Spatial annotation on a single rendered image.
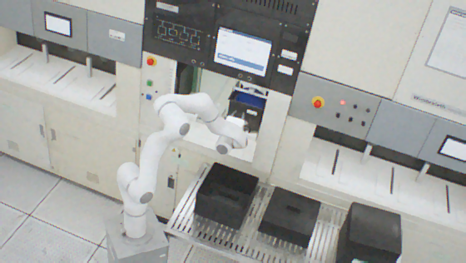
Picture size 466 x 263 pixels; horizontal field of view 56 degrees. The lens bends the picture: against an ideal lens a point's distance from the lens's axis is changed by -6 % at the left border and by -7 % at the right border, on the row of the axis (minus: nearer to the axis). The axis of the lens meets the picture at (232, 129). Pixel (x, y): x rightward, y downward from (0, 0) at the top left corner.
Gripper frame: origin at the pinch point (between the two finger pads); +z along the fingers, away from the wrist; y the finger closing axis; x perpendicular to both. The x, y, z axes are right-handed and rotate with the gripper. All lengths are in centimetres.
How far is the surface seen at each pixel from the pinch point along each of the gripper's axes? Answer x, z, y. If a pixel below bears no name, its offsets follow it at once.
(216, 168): -30.1, -14.7, -4.2
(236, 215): -31, -43, 16
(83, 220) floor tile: -119, -20, -95
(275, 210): -33, -30, 35
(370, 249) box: -20, -49, 87
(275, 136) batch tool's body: -3.5, -4.0, 22.8
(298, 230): -33, -39, 50
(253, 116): -14.7, 22.4, 5.7
